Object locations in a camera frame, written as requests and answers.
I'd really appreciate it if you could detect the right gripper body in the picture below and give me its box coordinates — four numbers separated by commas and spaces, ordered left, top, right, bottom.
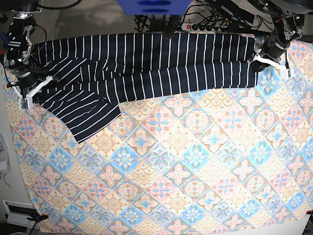
7, 68, 49, 89

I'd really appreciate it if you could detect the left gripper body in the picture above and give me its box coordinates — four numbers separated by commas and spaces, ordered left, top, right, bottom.
254, 35, 290, 62

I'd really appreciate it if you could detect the navy white striped T-shirt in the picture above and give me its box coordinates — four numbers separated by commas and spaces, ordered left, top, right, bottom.
34, 33, 257, 142

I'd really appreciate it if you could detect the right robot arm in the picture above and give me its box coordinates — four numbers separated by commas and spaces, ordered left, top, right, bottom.
0, 0, 58, 96

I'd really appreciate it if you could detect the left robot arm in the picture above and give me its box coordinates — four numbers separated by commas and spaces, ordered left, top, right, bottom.
249, 0, 313, 72

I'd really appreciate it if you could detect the white power strip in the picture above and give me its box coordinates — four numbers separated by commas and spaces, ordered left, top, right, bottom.
180, 23, 227, 32

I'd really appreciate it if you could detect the white equipment box left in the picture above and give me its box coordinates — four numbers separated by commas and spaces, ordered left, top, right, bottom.
0, 134, 11, 172

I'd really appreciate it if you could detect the patterned pastel tablecloth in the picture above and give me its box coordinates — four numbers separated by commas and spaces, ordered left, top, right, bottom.
0, 41, 313, 235

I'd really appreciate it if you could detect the blue box overhead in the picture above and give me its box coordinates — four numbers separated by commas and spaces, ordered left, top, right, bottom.
117, 0, 191, 16

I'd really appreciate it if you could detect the white vent panel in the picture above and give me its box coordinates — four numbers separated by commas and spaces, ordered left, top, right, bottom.
2, 200, 37, 228

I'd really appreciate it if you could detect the blue orange clamp bottom left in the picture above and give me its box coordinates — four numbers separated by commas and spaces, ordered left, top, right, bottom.
26, 213, 49, 223

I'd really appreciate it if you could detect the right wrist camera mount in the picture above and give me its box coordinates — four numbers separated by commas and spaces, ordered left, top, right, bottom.
12, 75, 53, 110

